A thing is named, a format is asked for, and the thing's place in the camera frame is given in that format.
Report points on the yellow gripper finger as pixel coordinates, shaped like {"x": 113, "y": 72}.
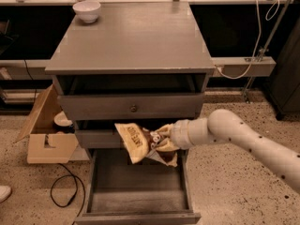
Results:
{"x": 166, "y": 145}
{"x": 164, "y": 131}

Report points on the grey middle drawer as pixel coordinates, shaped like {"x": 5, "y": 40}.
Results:
{"x": 99, "y": 138}

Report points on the dark grey side cabinet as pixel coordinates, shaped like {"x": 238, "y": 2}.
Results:
{"x": 283, "y": 88}

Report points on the grey wooden drawer cabinet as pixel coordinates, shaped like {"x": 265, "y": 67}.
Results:
{"x": 133, "y": 49}

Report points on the white bowl in box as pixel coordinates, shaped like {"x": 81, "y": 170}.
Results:
{"x": 61, "y": 120}

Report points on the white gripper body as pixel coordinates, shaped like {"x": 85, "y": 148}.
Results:
{"x": 179, "y": 134}

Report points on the grey wall rail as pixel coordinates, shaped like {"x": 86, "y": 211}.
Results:
{"x": 230, "y": 66}

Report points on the white shoe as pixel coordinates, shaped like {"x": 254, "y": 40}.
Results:
{"x": 5, "y": 192}

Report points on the grey top drawer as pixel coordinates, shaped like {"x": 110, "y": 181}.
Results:
{"x": 97, "y": 107}

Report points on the white ceramic bowl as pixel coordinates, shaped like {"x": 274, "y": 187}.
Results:
{"x": 87, "y": 11}

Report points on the open cardboard box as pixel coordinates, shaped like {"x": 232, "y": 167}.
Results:
{"x": 47, "y": 144}

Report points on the brown chip bag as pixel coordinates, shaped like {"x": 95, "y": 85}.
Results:
{"x": 141, "y": 143}

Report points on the metal stand pole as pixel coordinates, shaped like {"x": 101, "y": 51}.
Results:
{"x": 264, "y": 49}

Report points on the grey open bottom drawer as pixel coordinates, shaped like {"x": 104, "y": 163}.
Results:
{"x": 147, "y": 193}

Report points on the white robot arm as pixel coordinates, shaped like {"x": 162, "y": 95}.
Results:
{"x": 223, "y": 126}

